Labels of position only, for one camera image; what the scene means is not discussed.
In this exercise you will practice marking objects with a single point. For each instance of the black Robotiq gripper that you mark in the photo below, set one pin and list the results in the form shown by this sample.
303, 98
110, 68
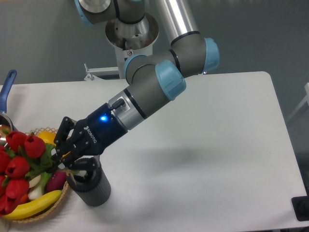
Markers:
90, 137

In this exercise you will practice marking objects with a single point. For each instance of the dark grey ribbed vase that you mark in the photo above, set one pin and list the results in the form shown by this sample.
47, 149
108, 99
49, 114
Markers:
93, 188

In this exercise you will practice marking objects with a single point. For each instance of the red tulip bouquet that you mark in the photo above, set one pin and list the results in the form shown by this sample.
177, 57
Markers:
19, 166

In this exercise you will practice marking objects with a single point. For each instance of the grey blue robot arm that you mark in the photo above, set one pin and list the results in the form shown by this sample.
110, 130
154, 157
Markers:
153, 79

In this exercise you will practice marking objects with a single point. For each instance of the yellow squash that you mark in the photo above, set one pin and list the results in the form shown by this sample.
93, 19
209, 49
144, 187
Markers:
47, 136

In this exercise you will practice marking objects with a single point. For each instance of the purple sweet potato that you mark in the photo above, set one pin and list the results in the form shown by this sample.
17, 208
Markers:
56, 182

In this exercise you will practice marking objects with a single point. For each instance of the green bok choy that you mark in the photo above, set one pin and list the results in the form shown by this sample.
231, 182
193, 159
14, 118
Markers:
46, 164

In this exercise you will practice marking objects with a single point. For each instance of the beige round disc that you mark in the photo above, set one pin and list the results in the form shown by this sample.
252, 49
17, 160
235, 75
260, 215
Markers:
34, 182

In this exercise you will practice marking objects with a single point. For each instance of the orange fruit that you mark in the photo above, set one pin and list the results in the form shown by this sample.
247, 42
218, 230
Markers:
24, 199

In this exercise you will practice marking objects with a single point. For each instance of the woven wicker basket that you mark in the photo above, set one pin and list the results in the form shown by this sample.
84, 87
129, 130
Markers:
55, 203

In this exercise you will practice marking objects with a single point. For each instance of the yellow banana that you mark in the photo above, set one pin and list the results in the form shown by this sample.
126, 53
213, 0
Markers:
36, 206

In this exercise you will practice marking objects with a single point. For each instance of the black device at edge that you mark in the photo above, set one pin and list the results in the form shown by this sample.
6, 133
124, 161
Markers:
301, 207

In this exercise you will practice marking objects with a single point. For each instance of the blue handled saucepan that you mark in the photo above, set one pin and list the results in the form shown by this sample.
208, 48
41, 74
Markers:
5, 121

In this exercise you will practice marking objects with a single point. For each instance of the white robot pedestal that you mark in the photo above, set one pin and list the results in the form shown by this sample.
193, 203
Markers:
127, 40

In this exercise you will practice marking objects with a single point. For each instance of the white frame at right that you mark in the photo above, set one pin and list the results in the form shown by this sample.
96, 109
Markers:
301, 108

